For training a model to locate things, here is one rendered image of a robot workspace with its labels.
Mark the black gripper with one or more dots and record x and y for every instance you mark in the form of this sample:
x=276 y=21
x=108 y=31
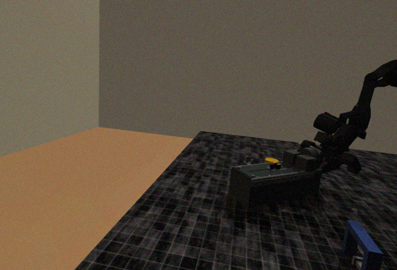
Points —
x=333 y=160

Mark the yellow short cylinder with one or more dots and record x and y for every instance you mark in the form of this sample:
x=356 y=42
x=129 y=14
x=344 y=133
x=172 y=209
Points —
x=270 y=160

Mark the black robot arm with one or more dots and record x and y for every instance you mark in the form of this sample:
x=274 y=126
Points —
x=360 y=115

